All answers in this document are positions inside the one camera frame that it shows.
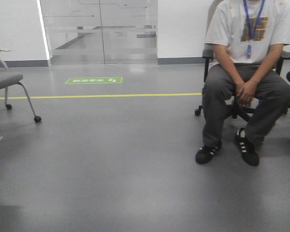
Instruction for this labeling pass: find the person's right hand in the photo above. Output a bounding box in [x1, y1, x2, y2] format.
[235, 82, 250, 106]

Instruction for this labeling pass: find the person's left hand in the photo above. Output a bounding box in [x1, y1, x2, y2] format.
[237, 81, 257, 105]

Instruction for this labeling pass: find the black office chair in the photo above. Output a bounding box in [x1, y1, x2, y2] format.
[203, 49, 290, 122]

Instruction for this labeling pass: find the seated person white shirt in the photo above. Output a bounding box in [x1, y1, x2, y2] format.
[195, 0, 290, 167]

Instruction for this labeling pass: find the black striped shoe left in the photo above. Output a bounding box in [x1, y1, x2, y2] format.
[235, 128, 260, 166]

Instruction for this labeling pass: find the black striped shoe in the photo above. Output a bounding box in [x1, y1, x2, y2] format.
[195, 142, 222, 164]
[235, 128, 260, 166]

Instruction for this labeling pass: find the black striped shoe right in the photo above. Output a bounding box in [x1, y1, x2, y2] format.
[195, 142, 222, 164]

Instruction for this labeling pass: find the green floor sign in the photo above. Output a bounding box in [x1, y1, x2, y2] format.
[65, 77, 123, 85]

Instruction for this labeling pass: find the frosted glass door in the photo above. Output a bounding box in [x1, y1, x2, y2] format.
[40, 0, 158, 65]

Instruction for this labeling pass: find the grey chair on casters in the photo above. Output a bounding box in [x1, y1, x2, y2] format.
[0, 48, 42, 123]

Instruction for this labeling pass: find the blue lanyard with badge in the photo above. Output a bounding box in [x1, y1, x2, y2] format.
[243, 0, 266, 59]

